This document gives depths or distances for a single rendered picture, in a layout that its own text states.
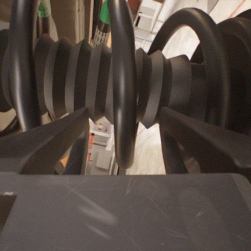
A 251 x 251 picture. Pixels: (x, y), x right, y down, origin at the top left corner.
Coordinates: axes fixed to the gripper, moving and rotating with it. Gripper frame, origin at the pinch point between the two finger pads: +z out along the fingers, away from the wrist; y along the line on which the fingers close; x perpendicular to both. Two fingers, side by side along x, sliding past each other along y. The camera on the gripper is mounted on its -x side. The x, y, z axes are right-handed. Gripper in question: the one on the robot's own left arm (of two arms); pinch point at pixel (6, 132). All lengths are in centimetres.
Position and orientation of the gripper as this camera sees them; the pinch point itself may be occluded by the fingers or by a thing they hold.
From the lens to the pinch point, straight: 19.6
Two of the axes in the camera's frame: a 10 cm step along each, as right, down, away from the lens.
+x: -1.0, 4.0, -9.1
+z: 1.5, -9.0, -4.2
